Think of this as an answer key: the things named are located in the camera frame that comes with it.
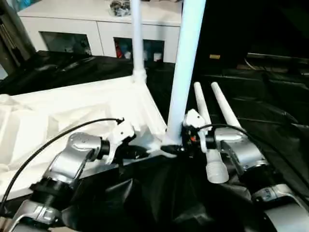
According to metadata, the white plastic table top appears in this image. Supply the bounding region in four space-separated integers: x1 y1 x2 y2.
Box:
0 77 178 201

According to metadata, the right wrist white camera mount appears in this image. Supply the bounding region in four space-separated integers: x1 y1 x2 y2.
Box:
183 108 213 153

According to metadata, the black work mat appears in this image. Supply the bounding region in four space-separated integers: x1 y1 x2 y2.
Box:
0 49 309 232

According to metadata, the white cabinet with glass doors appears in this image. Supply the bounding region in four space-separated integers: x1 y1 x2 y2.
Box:
18 0 183 63

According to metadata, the black cabinet with yellow label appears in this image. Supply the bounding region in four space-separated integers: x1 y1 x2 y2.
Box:
200 0 249 71

